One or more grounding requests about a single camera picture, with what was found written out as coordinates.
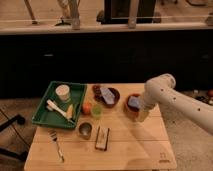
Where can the silver fork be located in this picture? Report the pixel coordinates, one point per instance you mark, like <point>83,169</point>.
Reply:
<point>53,136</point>

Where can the small metal cup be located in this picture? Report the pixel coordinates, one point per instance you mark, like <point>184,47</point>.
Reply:
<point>85,130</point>

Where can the green plastic tray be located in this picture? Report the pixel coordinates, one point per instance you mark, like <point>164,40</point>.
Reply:
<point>48,117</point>

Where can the orange fruit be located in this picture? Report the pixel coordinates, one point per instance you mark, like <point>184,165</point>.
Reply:
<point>86,108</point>

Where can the grey packet in bowl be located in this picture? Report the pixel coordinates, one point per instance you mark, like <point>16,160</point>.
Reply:
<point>108,96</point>

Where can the orange terracotta bowl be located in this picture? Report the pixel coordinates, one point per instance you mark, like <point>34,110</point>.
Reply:
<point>130,111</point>

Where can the white brush in tray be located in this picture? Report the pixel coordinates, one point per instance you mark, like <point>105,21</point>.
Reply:
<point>53,106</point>

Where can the yellow wedge in tray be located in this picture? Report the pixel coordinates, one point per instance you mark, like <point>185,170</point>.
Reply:
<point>69,111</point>

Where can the brown chocolate bar box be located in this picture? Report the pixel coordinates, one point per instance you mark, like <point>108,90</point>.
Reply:
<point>102,138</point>

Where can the dark brown bowl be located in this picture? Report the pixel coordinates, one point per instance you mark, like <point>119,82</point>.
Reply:
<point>99,98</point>

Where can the blue sponge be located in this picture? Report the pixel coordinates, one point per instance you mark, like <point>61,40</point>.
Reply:
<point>134,102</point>

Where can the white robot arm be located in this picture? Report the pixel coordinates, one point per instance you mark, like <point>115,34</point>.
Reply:
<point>161,90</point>

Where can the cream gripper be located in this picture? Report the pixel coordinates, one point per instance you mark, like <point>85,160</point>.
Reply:
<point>142,115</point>

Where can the small green cup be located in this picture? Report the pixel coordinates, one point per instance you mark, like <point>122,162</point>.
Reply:
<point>96,111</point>

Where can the white cup in tray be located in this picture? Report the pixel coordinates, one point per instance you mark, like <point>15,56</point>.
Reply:
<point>63,92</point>

